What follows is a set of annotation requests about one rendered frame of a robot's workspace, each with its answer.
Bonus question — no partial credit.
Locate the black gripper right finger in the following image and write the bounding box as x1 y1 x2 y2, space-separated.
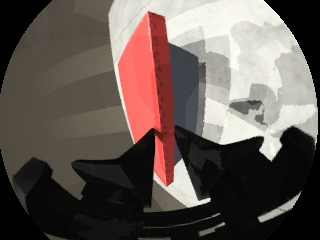
173 125 265 200

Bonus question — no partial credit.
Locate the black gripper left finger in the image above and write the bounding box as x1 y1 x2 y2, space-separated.
71 128 156 209

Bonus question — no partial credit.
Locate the red lid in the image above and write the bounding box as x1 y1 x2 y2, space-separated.
117 12 175 187

